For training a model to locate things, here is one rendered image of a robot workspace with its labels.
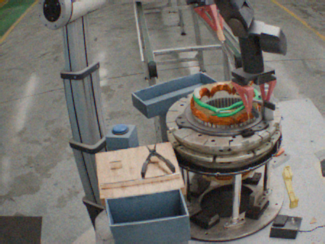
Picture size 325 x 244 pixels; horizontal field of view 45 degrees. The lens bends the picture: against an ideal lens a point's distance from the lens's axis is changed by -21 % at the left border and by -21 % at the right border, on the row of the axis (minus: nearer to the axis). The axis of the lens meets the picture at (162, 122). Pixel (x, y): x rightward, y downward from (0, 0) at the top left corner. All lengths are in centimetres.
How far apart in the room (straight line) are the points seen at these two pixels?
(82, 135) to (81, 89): 17
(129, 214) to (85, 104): 51
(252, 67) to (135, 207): 41
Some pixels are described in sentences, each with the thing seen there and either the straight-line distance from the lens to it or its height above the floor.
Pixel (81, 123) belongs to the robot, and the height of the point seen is 100.
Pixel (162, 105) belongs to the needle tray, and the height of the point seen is 105.
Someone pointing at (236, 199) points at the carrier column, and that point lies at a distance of 123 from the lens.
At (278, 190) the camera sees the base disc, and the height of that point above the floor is 80.
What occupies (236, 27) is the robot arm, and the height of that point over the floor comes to 139.
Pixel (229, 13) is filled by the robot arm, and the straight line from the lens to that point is 97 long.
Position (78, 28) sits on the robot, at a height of 132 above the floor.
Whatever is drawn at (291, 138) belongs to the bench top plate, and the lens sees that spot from 173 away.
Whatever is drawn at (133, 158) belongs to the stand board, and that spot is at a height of 106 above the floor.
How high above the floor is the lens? 168
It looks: 28 degrees down
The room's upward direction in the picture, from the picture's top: 7 degrees counter-clockwise
